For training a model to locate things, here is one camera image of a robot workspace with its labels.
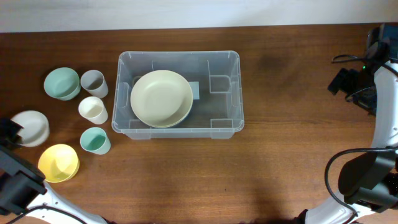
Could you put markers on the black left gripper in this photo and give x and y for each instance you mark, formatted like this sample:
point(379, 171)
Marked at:
point(12, 129)

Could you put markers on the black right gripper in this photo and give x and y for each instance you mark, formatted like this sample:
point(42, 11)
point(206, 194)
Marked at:
point(342, 81)

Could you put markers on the white bowl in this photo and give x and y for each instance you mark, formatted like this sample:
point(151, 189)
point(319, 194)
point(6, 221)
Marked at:
point(35, 128)

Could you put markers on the beige plate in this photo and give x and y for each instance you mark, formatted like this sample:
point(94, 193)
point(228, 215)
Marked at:
point(155, 85)
point(165, 116)

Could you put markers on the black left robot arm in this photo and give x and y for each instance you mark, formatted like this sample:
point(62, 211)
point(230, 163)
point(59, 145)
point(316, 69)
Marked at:
point(24, 191)

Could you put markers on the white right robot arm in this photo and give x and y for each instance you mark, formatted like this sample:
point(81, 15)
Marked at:
point(363, 181)

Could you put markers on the yellow bowl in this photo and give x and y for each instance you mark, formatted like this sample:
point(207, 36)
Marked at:
point(59, 163)

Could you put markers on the green bowl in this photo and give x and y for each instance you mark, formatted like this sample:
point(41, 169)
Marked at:
point(62, 84)

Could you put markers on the green cup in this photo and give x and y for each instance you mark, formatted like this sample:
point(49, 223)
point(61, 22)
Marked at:
point(95, 140)

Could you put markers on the cream cup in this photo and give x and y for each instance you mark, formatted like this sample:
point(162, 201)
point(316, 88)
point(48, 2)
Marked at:
point(93, 109)

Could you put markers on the grey cup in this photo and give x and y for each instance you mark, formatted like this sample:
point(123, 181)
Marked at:
point(93, 81)

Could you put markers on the clear plastic storage bin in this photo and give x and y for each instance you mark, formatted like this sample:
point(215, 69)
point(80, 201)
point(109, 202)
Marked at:
point(218, 114)

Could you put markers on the white label in bin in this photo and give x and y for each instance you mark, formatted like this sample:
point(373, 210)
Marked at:
point(195, 90)

